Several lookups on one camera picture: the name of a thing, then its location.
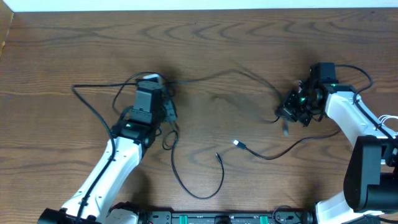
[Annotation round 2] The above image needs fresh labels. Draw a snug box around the white USB cable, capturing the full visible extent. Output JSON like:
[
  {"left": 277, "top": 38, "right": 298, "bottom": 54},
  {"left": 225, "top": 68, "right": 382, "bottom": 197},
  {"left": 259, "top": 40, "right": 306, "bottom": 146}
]
[{"left": 378, "top": 114, "right": 398, "bottom": 125}]

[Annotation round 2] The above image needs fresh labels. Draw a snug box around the left camera cable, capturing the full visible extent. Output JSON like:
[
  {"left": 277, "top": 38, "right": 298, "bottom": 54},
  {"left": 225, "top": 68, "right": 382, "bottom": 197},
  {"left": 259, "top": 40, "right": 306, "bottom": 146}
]
[{"left": 71, "top": 82, "right": 139, "bottom": 224}]

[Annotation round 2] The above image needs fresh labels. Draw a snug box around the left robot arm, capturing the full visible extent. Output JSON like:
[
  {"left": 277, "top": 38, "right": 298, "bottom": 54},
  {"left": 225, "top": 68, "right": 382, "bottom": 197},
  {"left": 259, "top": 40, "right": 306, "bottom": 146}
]
[{"left": 38, "top": 73, "right": 175, "bottom": 223}]

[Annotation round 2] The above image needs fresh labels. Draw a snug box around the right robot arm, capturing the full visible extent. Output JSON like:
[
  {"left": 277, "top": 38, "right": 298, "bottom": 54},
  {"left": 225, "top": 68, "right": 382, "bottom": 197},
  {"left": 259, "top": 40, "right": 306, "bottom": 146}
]
[{"left": 275, "top": 62, "right": 397, "bottom": 223}]

